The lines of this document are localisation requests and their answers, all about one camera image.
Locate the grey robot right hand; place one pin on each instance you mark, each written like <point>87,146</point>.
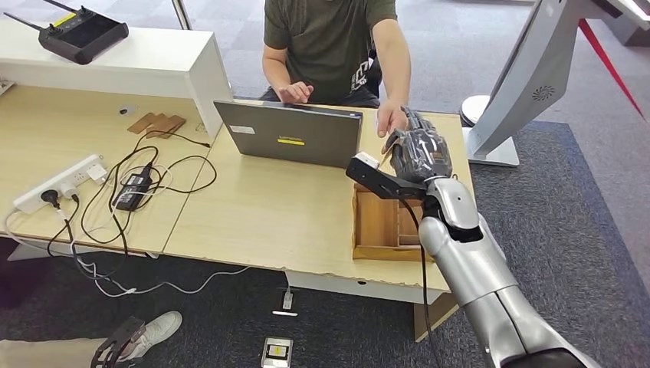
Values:
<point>424,152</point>

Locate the person's right hand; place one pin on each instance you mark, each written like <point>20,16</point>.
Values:
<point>295,93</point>

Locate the person's left hand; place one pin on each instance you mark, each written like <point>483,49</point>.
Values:
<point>392,117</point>

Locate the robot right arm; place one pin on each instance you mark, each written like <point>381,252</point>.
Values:
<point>477,274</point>

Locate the person's right forearm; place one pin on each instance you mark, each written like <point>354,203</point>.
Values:
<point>274,71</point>

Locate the person's left forearm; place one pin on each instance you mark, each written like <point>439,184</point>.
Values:
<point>393,61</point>

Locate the person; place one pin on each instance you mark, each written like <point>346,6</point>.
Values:
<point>325,46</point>

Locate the standing person's leg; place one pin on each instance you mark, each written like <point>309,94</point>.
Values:
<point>45,353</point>

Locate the black office chair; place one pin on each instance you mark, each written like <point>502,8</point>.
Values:
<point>376,76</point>

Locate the grey laptop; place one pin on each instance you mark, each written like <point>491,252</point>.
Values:
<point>292,138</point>

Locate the wooden organizer box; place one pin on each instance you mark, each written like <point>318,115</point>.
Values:
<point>376,223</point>

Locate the silver metal pole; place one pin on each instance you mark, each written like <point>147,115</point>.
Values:
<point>181,14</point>

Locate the brown wooden panel pieces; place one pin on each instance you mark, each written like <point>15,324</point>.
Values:
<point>158,125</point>

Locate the white raised counter shelf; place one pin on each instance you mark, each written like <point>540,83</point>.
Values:
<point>147,58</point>

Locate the black power adapter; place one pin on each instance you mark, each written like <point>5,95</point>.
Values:
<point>132,190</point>

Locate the white charger plug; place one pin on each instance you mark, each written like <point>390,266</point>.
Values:
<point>96,173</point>

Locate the black remote controller with antennas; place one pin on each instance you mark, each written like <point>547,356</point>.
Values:
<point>84,38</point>

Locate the metal floor socket box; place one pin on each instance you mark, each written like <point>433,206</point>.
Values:
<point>277,352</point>

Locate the white power strip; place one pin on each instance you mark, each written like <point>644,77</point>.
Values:
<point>55,184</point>

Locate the black power plug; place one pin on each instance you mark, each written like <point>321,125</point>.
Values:
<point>50,198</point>

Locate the white sneaker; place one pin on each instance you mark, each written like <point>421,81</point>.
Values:
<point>157,327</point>

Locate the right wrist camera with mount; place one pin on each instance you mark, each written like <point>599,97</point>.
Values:
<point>376,179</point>

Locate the black left wrist bracket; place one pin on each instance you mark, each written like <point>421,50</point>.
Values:
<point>119,338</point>

